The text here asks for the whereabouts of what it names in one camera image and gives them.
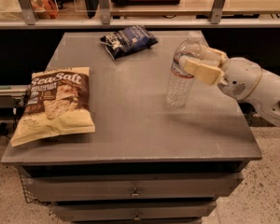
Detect orange bag behind glass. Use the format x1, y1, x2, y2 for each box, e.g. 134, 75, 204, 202
30, 0, 58, 19

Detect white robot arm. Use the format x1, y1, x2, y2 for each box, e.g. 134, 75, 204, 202
178, 46, 280, 127

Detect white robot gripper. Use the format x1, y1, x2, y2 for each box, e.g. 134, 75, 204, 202
179, 46, 262, 101

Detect upper grey drawer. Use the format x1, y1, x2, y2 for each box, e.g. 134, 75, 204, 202
24, 173, 244, 202

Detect lower grey drawer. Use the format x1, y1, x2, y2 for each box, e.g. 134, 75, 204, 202
53, 202, 217, 222

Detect metal shelf rail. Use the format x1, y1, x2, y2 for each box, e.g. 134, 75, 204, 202
0, 0, 280, 29

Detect grey drawer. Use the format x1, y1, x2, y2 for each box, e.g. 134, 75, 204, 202
53, 202, 217, 222
24, 173, 244, 202

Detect dark blue snack bag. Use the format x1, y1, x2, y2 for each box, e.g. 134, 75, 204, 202
100, 25, 158, 60

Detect grey wooden drawer cabinet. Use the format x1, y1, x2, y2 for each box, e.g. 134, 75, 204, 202
2, 31, 261, 224

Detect sea salt chips bag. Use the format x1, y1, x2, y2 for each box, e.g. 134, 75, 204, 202
10, 67, 95, 147

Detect clear plastic water bottle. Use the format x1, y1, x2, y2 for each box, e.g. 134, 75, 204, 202
165, 37, 201, 107

